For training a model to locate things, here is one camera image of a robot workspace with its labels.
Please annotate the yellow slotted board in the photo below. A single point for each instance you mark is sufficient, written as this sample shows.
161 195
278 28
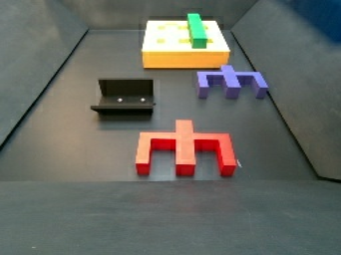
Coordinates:
167 48

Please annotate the red comb-shaped block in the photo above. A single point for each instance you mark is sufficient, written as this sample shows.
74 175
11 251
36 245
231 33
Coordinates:
185 142

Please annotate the purple comb-shaped block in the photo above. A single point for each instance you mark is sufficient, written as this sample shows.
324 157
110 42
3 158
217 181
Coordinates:
231 81

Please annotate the green long bar block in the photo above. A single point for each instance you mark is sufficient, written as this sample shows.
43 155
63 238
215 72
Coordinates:
197 33

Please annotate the black angle bracket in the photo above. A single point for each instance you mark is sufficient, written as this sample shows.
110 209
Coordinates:
126 96

